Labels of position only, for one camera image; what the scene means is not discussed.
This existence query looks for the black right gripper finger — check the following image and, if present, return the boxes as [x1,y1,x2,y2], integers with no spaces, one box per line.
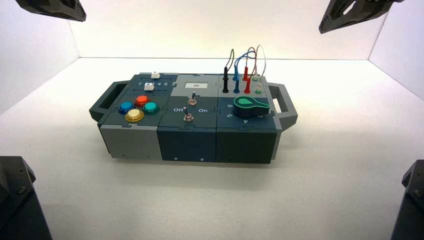
[318,0,405,35]

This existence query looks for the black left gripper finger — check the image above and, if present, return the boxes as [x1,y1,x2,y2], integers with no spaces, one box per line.
[14,0,87,23]

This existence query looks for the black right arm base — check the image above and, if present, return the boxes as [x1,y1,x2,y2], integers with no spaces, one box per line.
[390,159,424,240]

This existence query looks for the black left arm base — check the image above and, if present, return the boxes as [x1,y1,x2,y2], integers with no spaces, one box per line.
[0,155,53,240]

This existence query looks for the blue push button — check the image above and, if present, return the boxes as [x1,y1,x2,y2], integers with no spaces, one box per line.
[118,100,135,115]

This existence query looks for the orange push button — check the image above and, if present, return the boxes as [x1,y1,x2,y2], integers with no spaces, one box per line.
[134,95,152,108]

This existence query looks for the yellow push button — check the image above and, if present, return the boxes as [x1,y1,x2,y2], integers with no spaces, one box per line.
[125,108,145,123]

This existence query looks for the teal push button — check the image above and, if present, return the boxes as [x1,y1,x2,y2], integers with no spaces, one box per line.
[142,101,161,116]

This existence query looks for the green rotary knob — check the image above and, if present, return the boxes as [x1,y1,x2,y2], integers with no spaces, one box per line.
[232,96,271,119]

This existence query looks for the black banana plug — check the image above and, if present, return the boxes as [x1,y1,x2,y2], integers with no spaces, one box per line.
[222,66,230,94]

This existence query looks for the grey and blue control box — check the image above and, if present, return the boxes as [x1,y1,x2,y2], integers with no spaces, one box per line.
[88,71,298,165]

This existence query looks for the white jumper wire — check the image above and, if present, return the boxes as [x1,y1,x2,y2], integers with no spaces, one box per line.
[255,44,267,80]

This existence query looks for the red jumper wire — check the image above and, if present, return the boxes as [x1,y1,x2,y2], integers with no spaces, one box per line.
[245,46,258,69]

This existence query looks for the blue jumper wire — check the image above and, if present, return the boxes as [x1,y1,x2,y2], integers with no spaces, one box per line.
[234,51,257,72]

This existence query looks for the grey jumper wire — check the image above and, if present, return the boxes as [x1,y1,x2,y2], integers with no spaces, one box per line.
[225,48,236,69]

